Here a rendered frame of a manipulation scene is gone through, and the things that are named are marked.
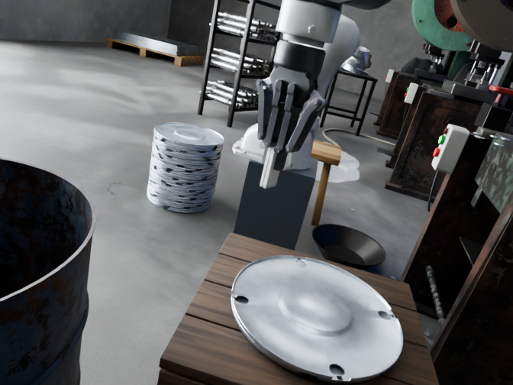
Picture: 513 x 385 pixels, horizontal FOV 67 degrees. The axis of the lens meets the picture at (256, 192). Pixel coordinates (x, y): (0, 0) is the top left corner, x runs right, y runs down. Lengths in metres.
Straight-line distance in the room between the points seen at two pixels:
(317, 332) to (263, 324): 0.08
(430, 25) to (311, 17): 3.53
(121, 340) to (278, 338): 0.56
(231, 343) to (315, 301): 0.17
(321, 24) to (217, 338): 0.47
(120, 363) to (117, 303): 0.20
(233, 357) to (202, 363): 0.05
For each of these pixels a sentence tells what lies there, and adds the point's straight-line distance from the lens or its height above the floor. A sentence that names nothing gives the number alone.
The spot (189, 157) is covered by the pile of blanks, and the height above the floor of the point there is 0.25.
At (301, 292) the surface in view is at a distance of 0.71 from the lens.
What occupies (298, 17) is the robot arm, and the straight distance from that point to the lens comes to 0.60.
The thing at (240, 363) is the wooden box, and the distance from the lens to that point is 0.59.
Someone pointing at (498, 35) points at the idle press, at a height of 0.98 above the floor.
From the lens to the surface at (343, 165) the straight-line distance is 2.36.
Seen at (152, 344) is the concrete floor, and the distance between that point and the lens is 1.08.
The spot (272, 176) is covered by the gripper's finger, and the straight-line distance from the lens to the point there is 0.67.
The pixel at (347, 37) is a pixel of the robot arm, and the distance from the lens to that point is 0.95.
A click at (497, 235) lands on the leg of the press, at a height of 0.51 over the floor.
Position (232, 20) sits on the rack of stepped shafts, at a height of 0.76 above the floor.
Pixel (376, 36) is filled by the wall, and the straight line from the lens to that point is 7.63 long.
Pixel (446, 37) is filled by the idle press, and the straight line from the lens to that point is 4.12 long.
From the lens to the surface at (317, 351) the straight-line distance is 0.62.
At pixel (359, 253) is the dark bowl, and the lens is 1.70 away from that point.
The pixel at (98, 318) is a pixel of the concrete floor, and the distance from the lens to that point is 1.14.
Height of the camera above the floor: 0.78
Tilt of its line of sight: 23 degrees down
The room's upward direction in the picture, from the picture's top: 13 degrees clockwise
